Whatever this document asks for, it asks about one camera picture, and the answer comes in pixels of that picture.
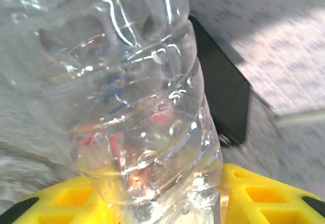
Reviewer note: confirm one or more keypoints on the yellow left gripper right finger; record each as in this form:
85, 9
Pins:
241, 203

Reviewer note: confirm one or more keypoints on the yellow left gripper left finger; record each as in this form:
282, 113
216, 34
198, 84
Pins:
63, 213

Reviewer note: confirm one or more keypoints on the clear ribbed water bottle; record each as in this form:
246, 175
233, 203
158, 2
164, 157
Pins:
139, 81

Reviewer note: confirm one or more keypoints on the black hard case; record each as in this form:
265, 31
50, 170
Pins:
223, 87

